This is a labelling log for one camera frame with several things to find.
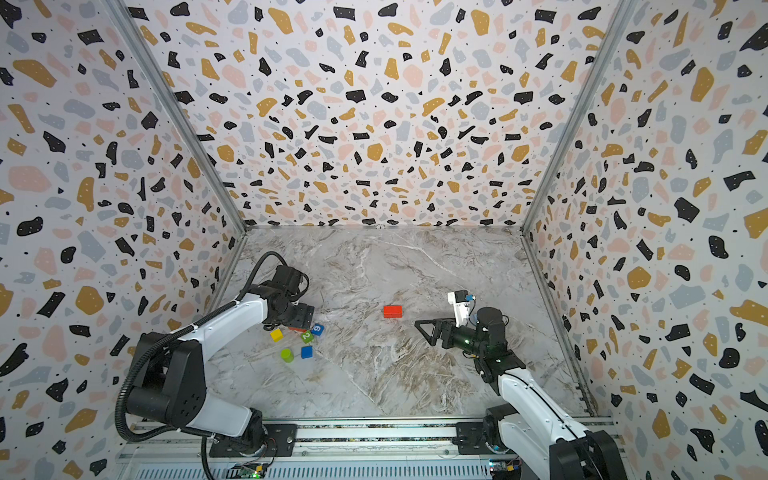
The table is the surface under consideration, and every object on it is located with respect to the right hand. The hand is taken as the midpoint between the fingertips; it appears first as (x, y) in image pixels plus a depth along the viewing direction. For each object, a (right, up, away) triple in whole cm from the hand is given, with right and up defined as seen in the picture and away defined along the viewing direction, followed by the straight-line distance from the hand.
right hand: (422, 320), depth 79 cm
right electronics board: (+18, -33, -7) cm, 39 cm away
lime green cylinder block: (-38, -12, +7) cm, 41 cm away
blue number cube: (-31, -6, +13) cm, 35 cm away
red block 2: (-38, -6, +14) cm, 41 cm away
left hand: (-37, 0, +10) cm, 39 cm away
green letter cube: (-34, -8, +12) cm, 37 cm away
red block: (-8, -1, +18) cm, 20 cm away
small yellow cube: (-43, -7, +12) cm, 46 cm away
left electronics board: (-42, -33, -9) cm, 54 cm away
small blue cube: (-34, -11, +9) cm, 37 cm away
